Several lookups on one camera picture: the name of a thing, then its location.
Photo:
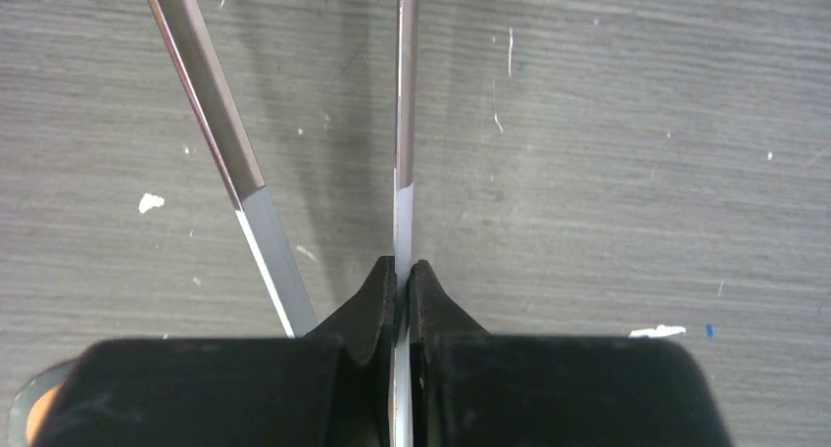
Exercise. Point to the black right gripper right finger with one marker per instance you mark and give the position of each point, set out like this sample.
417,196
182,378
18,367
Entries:
472,387

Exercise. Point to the metal serving tongs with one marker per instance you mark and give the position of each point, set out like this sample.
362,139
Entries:
198,66

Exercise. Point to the orange round sticker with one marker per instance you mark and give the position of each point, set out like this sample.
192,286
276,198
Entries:
33,401

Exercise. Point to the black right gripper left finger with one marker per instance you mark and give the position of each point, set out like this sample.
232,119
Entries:
326,388

